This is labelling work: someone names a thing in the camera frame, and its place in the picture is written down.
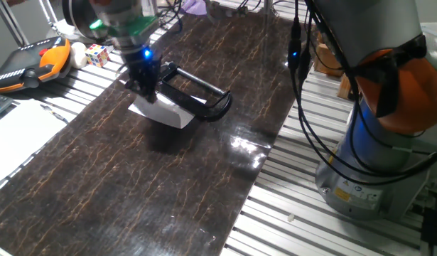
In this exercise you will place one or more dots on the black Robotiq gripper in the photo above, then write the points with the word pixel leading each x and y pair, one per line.
pixel 143 65

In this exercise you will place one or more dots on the white printed paper sheet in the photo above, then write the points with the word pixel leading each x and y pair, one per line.
pixel 161 110

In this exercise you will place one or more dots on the person's bare forearm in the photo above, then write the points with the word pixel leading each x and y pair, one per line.
pixel 1 6

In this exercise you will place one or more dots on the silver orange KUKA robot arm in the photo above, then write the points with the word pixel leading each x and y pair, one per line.
pixel 367 160

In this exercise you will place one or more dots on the Rubik's cube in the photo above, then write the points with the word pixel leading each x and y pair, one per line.
pixel 97 55

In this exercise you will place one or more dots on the white rounded object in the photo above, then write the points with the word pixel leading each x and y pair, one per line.
pixel 77 55

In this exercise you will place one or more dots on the black metal C-clamp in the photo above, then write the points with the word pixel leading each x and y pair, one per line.
pixel 218 106

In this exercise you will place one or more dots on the black pen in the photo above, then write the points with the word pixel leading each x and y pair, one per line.
pixel 54 113

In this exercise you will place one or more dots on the dark marble pattern board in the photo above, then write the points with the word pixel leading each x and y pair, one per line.
pixel 133 185

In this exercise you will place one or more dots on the large black round disc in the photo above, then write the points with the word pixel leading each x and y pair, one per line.
pixel 76 16

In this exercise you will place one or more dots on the purple cloth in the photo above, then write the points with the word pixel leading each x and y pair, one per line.
pixel 197 6

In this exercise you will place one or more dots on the orange grey teach pendant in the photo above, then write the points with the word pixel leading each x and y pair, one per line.
pixel 30 67

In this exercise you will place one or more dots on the white paper stack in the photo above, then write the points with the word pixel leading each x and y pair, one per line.
pixel 19 142

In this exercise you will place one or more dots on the slanted metal pole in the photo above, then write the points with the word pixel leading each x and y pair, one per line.
pixel 10 23

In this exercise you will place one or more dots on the brown cardboard box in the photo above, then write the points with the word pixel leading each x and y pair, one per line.
pixel 326 60

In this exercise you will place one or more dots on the small white scrap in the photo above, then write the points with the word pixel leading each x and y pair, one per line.
pixel 291 217

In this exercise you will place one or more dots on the wooden block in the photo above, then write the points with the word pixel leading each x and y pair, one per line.
pixel 345 87

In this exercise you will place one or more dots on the black power box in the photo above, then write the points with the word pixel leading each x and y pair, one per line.
pixel 433 227

